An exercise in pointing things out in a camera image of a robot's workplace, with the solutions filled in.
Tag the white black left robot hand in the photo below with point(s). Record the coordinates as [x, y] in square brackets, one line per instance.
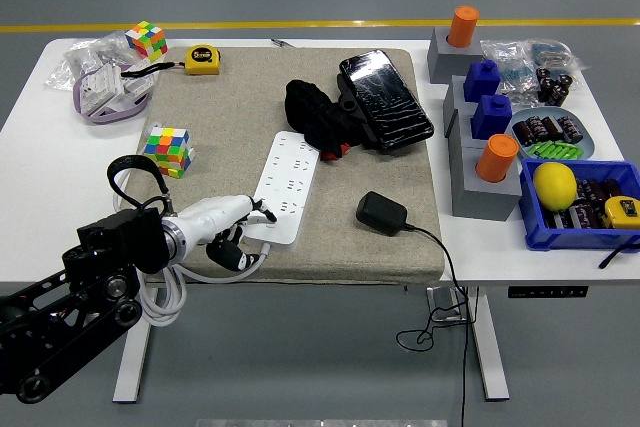
[210, 217]

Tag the black power adapter plug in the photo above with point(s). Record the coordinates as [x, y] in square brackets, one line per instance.
[380, 212]

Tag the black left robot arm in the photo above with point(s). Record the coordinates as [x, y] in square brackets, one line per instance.
[125, 242]

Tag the colourful stickerless puzzle cube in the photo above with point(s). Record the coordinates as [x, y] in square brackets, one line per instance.
[167, 149]

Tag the white power strip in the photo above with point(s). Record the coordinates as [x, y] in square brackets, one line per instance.
[292, 172]

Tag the grey-brown fabric mat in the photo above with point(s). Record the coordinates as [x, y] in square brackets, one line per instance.
[240, 97]

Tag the black cloth with red patch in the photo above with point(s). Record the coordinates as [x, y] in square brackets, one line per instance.
[312, 114]

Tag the purple-rimmed tray of white parts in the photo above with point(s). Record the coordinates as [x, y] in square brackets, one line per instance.
[100, 92]

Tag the white table leg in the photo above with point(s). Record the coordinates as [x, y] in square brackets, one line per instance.
[132, 367]
[490, 347]

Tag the black phone holder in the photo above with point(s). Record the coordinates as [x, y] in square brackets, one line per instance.
[350, 104]

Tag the clear bags of white parts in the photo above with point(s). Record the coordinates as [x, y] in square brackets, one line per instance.
[82, 54]

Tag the black smartphone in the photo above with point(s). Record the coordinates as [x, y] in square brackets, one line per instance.
[385, 97]

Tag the grey socket block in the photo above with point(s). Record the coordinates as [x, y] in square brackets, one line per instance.
[440, 59]
[454, 92]
[480, 202]

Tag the orange cylinder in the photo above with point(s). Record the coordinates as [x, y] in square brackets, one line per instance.
[462, 27]
[496, 159]

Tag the blue square peg block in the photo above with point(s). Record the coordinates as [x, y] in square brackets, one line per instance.
[492, 117]
[481, 82]

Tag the dark cylindrical capacitor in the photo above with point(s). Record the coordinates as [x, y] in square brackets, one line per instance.
[524, 132]
[537, 128]
[570, 128]
[552, 127]

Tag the clear bag of small parts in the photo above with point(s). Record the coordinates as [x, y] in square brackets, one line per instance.
[507, 64]

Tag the yellow lemon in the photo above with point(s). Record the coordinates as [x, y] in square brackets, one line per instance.
[554, 187]

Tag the black table control panel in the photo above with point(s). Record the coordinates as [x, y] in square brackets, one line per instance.
[547, 292]

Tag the green battery cluster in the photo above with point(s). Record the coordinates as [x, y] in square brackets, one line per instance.
[555, 149]

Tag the blue plastic bin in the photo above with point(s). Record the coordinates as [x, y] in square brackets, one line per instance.
[565, 239]

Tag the cluster of standing dark capacitors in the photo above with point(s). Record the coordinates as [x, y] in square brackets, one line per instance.
[554, 86]

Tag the pile of dark capacitors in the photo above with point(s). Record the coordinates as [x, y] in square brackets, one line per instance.
[587, 202]

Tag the clear bag with blue coil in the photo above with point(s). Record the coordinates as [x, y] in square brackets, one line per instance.
[555, 53]

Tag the light blue oval plate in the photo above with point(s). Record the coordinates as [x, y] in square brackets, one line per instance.
[590, 144]

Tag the yellow tape measure with label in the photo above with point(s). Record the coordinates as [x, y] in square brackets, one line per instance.
[622, 212]

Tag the colourful cube with white frame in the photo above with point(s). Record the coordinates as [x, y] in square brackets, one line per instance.
[146, 39]

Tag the metal bracket under table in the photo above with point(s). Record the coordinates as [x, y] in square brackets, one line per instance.
[435, 304]

